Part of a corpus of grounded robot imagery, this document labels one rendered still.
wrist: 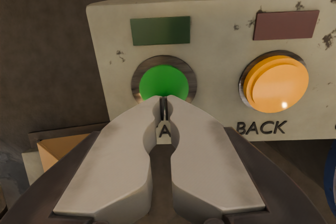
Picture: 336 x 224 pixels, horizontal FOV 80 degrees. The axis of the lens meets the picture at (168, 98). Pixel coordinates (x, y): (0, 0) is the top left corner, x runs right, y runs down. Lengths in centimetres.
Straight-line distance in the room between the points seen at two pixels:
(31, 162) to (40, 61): 36
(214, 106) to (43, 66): 78
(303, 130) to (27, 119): 89
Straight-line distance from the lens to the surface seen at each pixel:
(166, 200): 91
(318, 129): 20
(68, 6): 85
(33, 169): 84
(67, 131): 85
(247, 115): 17
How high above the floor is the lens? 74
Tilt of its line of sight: 81 degrees down
